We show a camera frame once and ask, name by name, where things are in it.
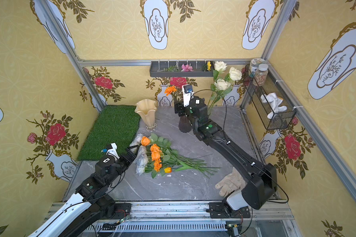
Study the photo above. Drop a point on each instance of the orange marigold stem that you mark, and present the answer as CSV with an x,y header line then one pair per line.
x,y
173,92

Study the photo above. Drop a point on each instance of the white cloth in basket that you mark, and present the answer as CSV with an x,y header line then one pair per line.
x,y
274,102

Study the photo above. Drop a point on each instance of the glass jar with white lid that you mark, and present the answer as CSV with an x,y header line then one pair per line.
x,y
254,64

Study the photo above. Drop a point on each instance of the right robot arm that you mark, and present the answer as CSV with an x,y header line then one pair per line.
x,y
261,179

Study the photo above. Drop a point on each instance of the green artificial grass mat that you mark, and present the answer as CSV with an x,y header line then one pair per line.
x,y
115,124

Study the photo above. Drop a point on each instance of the orange marigold lower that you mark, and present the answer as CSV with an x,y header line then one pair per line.
x,y
157,165

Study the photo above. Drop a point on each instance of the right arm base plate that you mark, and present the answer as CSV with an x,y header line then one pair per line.
x,y
219,210

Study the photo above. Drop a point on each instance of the beige work glove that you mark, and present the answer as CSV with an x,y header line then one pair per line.
x,y
231,182

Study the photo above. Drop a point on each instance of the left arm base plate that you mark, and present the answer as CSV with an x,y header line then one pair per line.
x,y
119,210

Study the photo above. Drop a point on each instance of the bottle with colourful beads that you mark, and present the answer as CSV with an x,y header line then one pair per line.
x,y
260,75

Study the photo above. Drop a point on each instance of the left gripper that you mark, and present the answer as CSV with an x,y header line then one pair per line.
x,y
128,155

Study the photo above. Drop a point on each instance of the grey wall planter tray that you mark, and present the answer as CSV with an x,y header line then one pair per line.
x,y
173,68

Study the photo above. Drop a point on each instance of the yellow orange tulip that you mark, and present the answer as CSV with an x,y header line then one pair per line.
x,y
171,169

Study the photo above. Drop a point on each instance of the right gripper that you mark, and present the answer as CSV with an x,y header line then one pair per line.
x,y
180,107

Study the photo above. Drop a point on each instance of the purple glass vase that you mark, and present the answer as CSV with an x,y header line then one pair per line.
x,y
184,124

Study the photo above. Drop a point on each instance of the pink flower in tray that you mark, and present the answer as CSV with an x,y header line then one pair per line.
x,y
187,68

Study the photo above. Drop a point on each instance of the pale blue rose middle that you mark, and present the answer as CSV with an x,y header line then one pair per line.
x,y
142,158

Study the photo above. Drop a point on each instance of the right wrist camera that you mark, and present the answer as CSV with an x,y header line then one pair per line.
x,y
187,94

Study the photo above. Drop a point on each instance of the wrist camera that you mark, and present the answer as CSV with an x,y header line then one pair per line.
x,y
111,149
187,94

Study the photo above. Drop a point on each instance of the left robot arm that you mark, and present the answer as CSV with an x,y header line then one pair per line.
x,y
91,200

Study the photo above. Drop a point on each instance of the orange rose stem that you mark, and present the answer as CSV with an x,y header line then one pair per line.
x,y
171,160

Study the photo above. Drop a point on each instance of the cream ruffled vase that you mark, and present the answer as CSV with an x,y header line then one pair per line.
x,y
146,109

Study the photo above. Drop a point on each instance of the clear glass vase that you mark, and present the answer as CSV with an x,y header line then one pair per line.
x,y
209,110

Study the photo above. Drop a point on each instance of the orange rose middle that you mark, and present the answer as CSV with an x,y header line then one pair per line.
x,y
155,148

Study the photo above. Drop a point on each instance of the black wire wall basket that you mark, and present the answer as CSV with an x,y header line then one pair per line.
x,y
252,96

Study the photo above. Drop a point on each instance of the orange rose near mat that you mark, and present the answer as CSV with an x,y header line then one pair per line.
x,y
145,141

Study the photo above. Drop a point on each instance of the white rose stem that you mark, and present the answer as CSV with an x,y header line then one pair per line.
x,y
222,86

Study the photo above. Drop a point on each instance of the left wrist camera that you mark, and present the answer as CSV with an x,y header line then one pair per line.
x,y
111,149

